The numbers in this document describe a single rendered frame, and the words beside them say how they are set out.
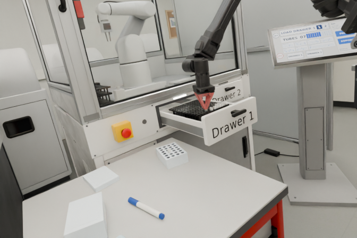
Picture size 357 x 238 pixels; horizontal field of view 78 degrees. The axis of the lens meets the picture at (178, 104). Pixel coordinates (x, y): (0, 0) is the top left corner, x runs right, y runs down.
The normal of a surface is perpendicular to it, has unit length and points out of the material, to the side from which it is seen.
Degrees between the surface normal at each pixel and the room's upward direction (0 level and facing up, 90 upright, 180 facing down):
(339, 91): 90
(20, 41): 90
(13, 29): 90
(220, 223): 0
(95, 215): 0
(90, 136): 90
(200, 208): 0
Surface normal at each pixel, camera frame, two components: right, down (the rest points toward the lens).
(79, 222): -0.16, -0.96
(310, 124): -0.24, 0.27
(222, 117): 0.58, 0.11
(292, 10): -0.77, 0.27
